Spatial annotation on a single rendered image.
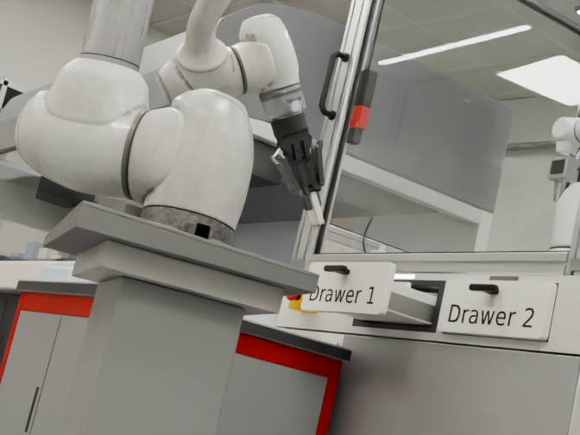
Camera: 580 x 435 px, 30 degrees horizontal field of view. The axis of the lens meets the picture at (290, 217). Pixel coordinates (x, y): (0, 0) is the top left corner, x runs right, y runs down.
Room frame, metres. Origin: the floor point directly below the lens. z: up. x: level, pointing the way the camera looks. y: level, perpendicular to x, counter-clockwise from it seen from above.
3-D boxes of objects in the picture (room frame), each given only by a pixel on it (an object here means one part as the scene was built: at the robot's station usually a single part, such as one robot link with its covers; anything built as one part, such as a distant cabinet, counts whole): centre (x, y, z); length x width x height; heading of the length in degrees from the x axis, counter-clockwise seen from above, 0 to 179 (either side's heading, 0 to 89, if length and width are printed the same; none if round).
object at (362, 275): (2.30, -0.15, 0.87); 0.29 x 0.02 x 0.11; 32
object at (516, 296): (2.10, -0.43, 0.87); 0.29 x 0.02 x 0.11; 32
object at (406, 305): (2.41, -0.33, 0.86); 0.40 x 0.26 x 0.06; 122
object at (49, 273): (2.60, 0.48, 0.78); 0.15 x 0.10 x 0.04; 39
